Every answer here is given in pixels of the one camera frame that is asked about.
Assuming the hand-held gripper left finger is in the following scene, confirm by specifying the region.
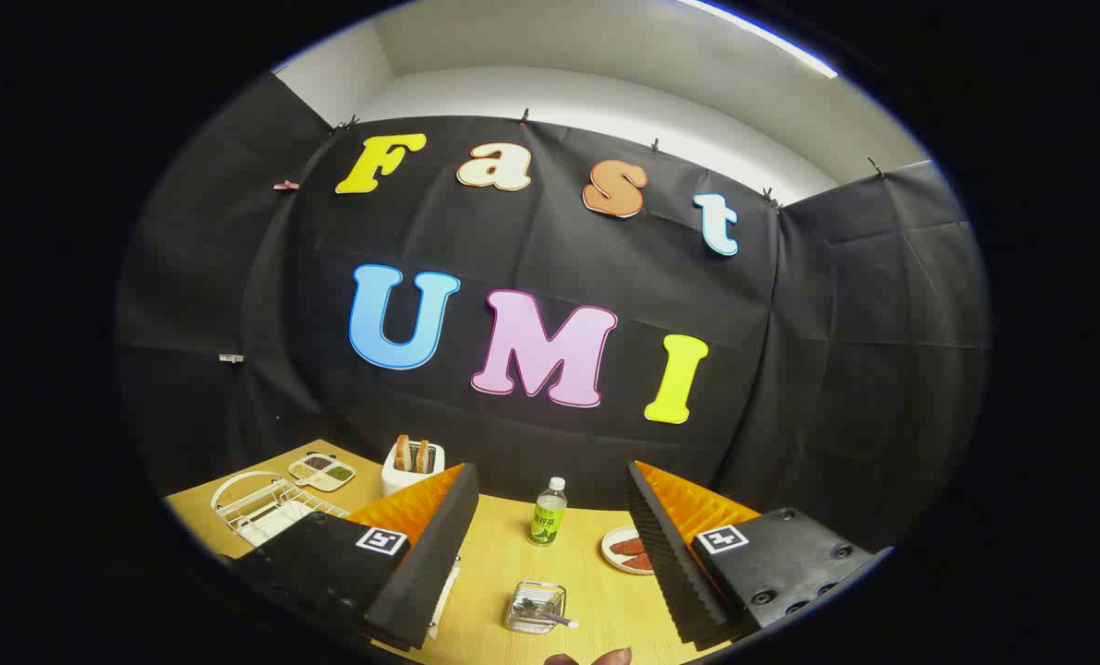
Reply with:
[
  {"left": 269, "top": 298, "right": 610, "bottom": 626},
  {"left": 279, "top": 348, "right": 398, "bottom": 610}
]
[{"left": 222, "top": 462, "right": 481, "bottom": 652}]

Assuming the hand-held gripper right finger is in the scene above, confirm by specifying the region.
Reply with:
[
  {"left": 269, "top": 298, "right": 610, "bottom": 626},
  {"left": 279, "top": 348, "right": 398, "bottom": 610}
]
[{"left": 625, "top": 460, "right": 894, "bottom": 649}]

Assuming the metal wire basket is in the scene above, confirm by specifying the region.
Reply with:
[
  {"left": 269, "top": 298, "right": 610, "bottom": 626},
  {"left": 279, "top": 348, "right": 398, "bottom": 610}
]
[{"left": 503, "top": 580, "right": 569, "bottom": 635}]

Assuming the spoon with checked handle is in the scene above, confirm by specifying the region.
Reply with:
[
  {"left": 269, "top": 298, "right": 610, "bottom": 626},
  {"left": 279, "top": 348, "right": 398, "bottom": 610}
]
[{"left": 517, "top": 598, "right": 580, "bottom": 630}]

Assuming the white wire dish rack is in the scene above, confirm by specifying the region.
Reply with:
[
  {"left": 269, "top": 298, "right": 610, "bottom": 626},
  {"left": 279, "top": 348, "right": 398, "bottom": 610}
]
[{"left": 210, "top": 469, "right": 352, "bottom": 548}]

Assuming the white plate with meat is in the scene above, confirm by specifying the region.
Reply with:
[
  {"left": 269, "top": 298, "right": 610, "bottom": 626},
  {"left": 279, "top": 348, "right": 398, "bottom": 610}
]
[{"left": 601, "top": 525, "right": 657, "bottom": 576}]

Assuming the white divided condiment dish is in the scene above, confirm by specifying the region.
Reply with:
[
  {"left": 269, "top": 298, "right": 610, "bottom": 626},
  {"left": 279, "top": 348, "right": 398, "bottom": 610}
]
[{"left": 288, "top": 452, "right": 357, "bottom": 492}]

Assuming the white toaster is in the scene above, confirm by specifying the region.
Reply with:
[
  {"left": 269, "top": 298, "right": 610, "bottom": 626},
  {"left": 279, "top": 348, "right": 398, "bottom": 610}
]
[{"left": 381, "top": 441, "right": 446, "bottom": 497}]

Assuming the green label drink bottle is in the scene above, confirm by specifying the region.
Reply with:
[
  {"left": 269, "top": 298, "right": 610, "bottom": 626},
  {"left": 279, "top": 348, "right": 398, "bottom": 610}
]
[{"left": 528, "top": 477, "right": 569, "bottom": 548}]

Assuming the black backdrop cloth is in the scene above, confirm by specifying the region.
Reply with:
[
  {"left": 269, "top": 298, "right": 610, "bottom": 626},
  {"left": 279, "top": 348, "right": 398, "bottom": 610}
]
[{"left": 115, "top": 69, "right": 991, "bottom": 555}]

